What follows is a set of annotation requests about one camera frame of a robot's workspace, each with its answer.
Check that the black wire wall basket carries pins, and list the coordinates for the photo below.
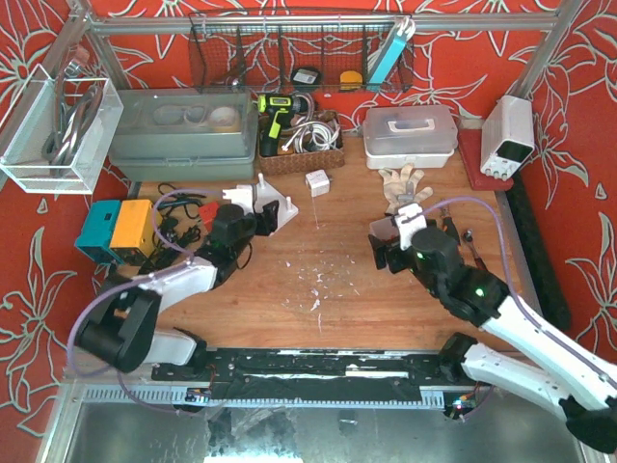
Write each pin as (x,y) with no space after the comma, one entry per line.
(257,51)

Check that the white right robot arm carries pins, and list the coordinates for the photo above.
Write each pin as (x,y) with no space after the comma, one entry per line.
(561,376)

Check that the grey plastic toolbox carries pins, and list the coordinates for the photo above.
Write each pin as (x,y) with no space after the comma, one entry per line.
(175,135)

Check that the white work gloves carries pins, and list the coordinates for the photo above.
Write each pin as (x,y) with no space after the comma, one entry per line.
(405,181)

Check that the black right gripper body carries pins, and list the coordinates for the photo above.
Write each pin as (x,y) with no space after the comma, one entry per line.
(386,253)

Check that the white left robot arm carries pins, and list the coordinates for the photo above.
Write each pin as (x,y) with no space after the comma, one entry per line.
(119,326)

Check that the red mat under supply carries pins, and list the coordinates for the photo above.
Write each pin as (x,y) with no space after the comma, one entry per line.
(469,146)

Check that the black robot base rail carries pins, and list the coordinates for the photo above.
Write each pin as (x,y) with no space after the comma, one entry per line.
(315,375)

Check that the clear acrylic wall bin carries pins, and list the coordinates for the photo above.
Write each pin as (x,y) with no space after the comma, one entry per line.
(55,138)

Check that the red cube power socket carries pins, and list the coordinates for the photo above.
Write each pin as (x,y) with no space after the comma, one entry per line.
(207,214)

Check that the green black cordless drill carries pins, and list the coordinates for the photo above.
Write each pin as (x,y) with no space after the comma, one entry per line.
(280,110)

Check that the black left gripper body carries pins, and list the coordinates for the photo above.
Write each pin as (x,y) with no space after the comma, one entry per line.
(260,223)

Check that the teal white book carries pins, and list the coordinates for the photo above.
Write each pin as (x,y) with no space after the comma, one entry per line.
(381,62)

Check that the clear tray of red parts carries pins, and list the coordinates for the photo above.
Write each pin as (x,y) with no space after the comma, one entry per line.
(384,231)

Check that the white bench power supply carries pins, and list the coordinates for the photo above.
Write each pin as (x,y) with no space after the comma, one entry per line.
(507,137)

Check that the white cube power adapter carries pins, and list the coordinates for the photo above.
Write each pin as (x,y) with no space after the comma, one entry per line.
(318,183)

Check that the white plastic storage box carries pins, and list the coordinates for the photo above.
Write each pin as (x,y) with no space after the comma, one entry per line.
(424,135)

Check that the yellow tape measure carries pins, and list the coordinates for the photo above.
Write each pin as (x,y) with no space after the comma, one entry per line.
(350,81)

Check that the woven wicker basket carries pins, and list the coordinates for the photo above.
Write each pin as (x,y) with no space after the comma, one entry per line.
(307,146)

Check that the yellow teal soldering station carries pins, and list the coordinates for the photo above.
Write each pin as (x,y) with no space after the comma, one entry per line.
(119,231)

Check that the white peg base plate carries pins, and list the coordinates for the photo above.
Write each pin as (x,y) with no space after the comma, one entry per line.
(284,205)

